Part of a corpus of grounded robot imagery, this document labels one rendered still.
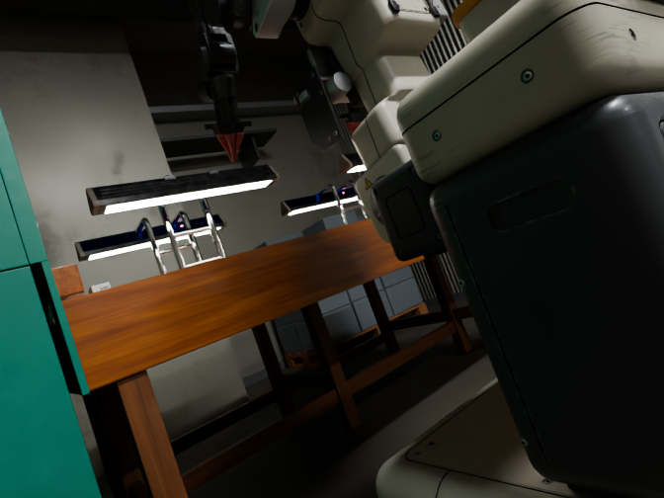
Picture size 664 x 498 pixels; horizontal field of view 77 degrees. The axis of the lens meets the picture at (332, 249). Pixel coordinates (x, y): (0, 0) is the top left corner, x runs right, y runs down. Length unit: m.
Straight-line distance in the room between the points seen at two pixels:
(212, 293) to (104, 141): 2.61
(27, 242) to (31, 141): 2.56
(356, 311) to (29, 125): 2.71
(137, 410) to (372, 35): 0.87
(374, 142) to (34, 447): 0.80
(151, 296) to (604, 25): 0.88
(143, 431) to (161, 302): 0.26
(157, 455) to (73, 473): 0.15
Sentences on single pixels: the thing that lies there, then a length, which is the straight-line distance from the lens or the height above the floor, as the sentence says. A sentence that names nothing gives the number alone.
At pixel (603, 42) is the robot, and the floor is 0.73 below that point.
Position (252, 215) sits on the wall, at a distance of 4.34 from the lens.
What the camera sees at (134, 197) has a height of 1.05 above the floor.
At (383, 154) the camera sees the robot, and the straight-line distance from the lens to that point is 0.82.
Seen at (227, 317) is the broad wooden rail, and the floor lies 0.62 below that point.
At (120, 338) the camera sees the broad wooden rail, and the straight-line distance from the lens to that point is 0.98.
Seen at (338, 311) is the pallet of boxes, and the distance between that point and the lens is 3.48.
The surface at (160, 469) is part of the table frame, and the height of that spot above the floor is 0.38.
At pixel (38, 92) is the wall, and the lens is 3.68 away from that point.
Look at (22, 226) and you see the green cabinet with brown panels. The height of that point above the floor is 0.91.
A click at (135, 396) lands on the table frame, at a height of 0.54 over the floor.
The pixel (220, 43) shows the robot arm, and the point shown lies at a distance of 1.11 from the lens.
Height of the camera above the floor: 0.62
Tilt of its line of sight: 4 degrees up
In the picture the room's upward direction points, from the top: 20 degrees counter-clockwise
